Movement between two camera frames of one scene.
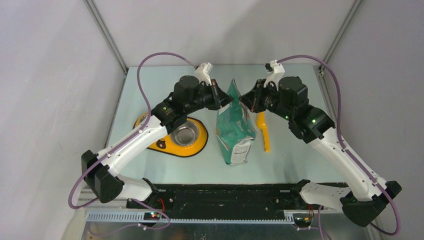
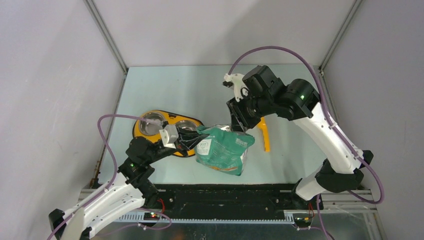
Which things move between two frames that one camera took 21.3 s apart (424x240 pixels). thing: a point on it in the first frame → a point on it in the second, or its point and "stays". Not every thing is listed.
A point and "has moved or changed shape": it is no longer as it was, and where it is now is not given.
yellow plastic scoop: (261, 124) stays
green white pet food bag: (235, 130) has moved or changed shape
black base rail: (224, 198) stays
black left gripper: (222, 98) → (184, 146)
